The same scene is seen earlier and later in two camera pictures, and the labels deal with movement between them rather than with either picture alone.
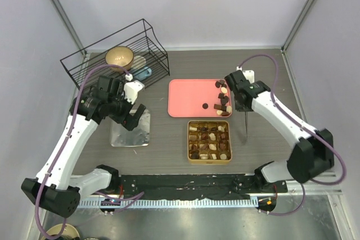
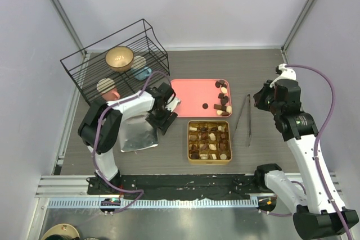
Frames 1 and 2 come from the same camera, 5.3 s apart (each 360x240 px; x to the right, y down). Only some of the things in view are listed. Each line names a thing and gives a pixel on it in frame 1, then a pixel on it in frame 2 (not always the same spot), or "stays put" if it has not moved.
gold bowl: (122, 56) stays put
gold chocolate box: (209, 142) stays put
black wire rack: (134, 51) stays put
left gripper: (127, 120) -> (163, 125)
